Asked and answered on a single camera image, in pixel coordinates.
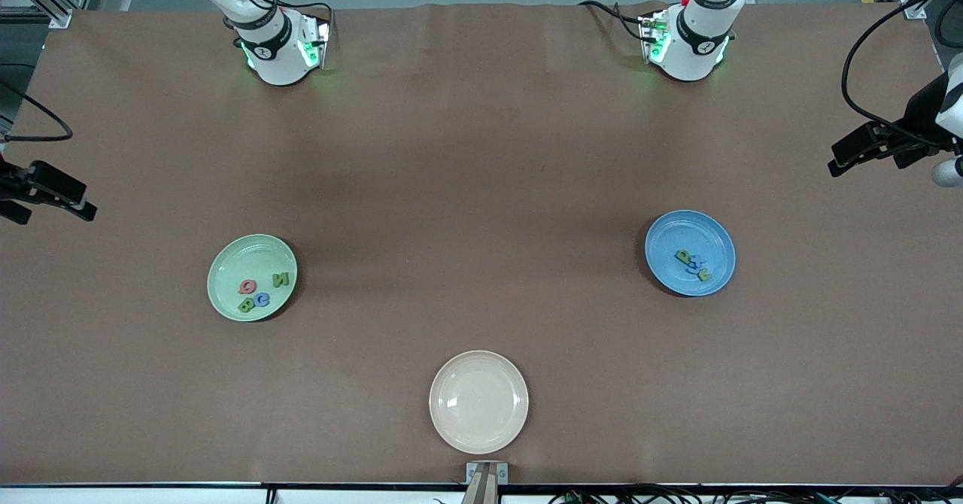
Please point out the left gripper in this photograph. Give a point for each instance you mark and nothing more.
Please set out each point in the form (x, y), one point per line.
(922, 112)

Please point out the pink letter Q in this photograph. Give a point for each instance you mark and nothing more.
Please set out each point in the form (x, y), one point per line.
(246, 287)

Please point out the green letter B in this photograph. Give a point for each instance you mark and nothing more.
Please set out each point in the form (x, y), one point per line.
(246, 305)

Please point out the green letter p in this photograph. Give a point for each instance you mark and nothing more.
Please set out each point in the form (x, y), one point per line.
(683, 256)

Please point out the green letter N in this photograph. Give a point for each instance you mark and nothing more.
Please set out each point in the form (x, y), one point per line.
(281, 279)

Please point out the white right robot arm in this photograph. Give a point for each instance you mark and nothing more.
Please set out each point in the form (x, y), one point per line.
(274, 60)

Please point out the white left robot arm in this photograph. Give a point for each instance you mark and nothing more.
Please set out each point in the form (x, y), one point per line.
(696, 53)

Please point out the light green plate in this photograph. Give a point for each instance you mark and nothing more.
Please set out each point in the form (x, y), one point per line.
(241, 259)

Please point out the blue plate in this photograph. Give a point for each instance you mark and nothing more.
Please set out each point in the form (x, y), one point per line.
(711, 237)

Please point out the brown table mat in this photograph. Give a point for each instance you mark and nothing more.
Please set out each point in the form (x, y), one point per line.
(481, 150)

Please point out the cream plate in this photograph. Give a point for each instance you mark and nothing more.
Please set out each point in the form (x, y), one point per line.
(478, 402)

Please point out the white table edge rail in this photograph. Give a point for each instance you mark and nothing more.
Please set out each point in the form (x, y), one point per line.
(150, 495)

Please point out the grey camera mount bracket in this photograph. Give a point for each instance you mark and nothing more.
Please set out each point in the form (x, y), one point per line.
(487, 475)

